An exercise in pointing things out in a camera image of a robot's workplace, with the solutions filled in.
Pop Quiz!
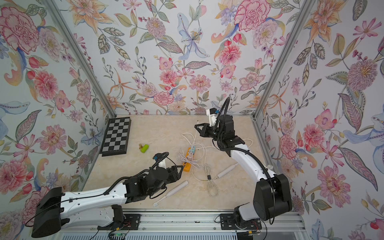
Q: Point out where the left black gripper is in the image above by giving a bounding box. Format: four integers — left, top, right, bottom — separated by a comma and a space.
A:
148, 164, 186, 196

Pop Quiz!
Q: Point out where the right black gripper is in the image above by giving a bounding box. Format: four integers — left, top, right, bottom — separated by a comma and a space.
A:
196, 124, 227, 144

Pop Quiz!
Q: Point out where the white electric toothbrush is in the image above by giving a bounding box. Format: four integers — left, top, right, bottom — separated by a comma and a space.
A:
215, 164, 238, 179
153, 181, 189, 207

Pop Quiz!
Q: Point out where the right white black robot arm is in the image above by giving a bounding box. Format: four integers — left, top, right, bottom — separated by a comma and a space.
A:
195, 109, 293, 222

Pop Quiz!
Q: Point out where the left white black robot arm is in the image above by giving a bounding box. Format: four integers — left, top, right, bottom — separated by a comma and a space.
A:
31, 165, 183, 238

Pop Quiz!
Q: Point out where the orange power strip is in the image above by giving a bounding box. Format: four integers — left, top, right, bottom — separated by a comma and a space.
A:
183, 147, 195, 173

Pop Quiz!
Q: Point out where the green small object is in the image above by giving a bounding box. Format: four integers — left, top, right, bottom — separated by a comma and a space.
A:
140, 144, 149, 153

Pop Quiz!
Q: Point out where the black white checkerboard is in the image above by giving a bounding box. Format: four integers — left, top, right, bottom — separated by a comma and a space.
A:
100, 117, 132, 157

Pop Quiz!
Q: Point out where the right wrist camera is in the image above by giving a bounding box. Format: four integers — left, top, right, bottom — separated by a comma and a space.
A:
206, 108, 220, 128

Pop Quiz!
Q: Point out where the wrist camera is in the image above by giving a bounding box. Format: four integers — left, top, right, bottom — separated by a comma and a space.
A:
206, 108, 220, 128
152, 152, 169, 169

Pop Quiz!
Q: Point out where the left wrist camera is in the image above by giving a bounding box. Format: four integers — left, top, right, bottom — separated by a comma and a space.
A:
152, 152, 169, 169

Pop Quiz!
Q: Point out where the white power strip cord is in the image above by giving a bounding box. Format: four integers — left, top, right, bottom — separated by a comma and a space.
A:
181, 131, 274, 170

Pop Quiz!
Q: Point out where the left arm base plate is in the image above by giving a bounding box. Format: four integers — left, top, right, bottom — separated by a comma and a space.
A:
97, 214, 141, 231

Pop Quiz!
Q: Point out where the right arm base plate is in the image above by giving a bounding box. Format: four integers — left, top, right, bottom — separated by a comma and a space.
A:
219, 213, 263, 231

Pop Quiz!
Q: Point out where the aluminium mounting rail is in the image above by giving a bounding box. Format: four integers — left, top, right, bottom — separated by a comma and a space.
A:
49, 209, 307, 234

